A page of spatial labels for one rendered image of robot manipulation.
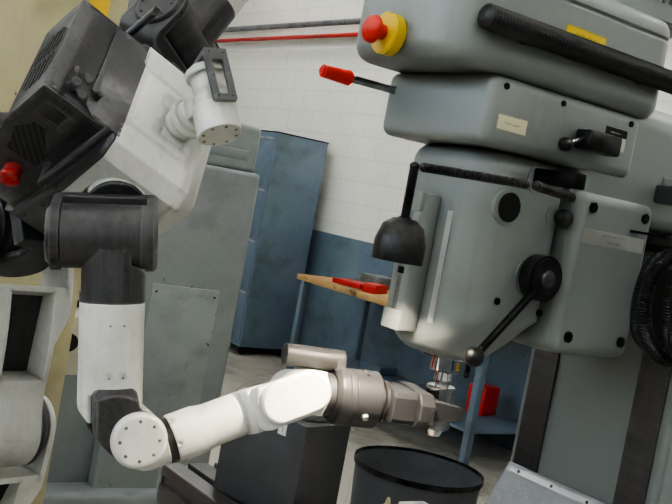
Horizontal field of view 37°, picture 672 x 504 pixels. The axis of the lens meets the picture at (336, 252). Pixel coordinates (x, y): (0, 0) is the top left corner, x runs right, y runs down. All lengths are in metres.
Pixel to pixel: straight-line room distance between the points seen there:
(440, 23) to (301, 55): 8.60
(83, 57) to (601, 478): 1.12
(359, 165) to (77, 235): 7.54
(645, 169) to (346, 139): 7.47
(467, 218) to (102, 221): 0.52
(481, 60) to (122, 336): 0.62
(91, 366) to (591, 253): 0.77
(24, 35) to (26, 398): 1.44
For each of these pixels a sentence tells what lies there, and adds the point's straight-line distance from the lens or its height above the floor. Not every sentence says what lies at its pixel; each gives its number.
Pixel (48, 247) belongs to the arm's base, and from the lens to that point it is 1.38.
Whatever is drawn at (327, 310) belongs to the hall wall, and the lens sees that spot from 8.94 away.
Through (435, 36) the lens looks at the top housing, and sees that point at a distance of 1.39.
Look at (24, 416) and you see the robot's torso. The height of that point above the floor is 1.05.
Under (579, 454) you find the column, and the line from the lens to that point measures 1.89.
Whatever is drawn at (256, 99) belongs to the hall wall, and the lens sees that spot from 10.53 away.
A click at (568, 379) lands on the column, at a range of 1.91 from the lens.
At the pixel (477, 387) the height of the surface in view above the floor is 0.52.
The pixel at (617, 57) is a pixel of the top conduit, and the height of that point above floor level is 1.79.
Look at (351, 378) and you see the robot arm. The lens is 1.51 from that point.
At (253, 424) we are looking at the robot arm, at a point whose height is 1.17.
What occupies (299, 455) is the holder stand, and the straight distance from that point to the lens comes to 1.83.
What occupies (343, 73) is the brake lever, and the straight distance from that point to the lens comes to 1.51.
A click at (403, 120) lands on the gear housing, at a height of 1.65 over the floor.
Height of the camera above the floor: 1.52
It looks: 3 degrees down
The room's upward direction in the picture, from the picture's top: 10 degrees clockwise
